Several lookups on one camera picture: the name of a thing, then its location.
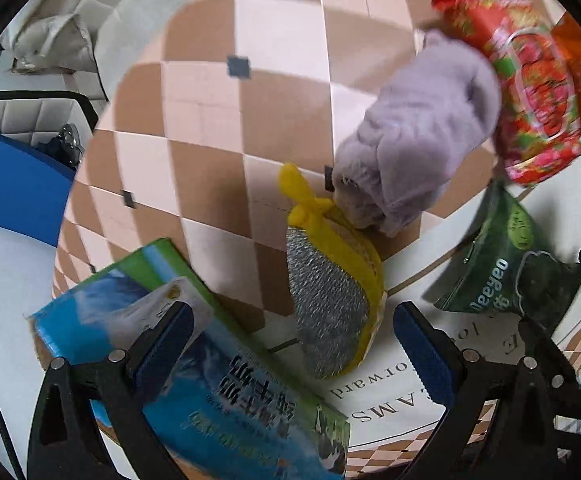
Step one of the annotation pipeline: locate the green seaweed snack bag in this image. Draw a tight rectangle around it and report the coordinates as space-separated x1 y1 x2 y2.
435 180 581 334

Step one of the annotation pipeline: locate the red snack bag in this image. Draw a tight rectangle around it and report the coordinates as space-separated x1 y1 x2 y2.
432 0 581 185

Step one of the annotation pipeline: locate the purple fuzzy cloth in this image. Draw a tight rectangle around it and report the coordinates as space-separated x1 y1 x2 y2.
332 30 502 237

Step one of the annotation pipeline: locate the yellow silver scrub sponge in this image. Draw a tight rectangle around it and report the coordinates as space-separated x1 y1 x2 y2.
278 164 386 379

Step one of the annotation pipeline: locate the open cardboard box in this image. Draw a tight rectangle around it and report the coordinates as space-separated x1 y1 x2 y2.
32 238 350 479

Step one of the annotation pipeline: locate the blue folded mat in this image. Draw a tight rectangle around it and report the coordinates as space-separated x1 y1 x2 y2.
0 134 74 247

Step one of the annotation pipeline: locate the checkered pink brown tablecloth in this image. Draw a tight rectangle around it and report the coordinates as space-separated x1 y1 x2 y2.
49 0 581 478

